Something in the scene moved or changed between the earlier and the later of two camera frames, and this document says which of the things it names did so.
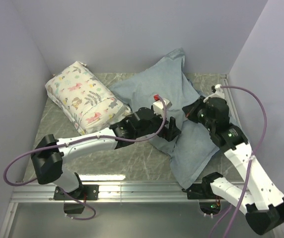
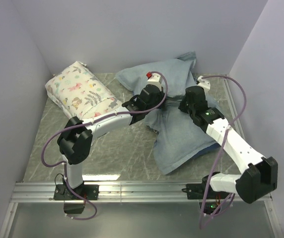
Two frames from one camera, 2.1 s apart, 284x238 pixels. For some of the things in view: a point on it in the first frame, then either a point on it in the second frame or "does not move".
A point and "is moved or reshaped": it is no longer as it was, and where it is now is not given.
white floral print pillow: (87, 103) does not move
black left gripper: (171, 133) → (161, 95)
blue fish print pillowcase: (191, 149) is moved or reshaped
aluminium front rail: (43, 192) does not move
